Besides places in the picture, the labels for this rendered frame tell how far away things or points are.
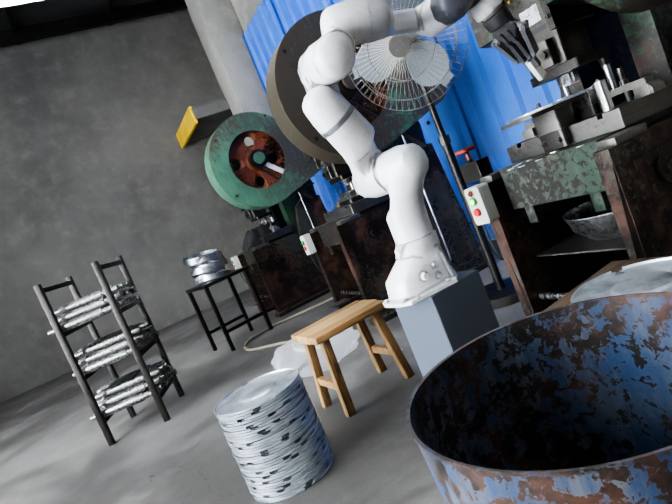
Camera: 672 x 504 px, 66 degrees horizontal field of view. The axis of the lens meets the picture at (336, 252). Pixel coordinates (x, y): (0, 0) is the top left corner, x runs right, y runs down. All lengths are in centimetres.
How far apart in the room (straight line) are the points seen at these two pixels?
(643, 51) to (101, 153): 703
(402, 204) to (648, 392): 73
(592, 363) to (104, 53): 804
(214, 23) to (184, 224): 280
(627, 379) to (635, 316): 11
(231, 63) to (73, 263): 338
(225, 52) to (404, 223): 570
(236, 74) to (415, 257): 564
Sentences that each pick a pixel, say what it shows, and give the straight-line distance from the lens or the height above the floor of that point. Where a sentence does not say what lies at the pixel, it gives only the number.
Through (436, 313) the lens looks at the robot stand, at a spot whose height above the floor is 40.
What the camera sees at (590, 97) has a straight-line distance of 186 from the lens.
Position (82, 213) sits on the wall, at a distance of 788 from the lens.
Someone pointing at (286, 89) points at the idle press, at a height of 139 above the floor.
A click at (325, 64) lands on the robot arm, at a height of 107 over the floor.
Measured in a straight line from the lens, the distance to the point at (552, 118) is 179.
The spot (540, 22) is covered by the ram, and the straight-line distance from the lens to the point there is 188.
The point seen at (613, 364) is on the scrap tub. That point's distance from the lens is 93.
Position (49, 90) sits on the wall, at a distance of 829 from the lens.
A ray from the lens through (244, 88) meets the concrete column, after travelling 680.
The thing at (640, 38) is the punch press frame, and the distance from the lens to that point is 201.
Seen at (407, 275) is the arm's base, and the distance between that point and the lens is 136.
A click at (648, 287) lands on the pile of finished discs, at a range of 123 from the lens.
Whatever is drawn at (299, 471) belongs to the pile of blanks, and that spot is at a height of 5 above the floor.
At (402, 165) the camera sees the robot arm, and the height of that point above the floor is 78.
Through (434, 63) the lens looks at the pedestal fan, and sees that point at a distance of 256.
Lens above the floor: 77
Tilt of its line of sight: 6 degrees down
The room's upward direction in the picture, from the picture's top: 22 degrees counter-clockwise
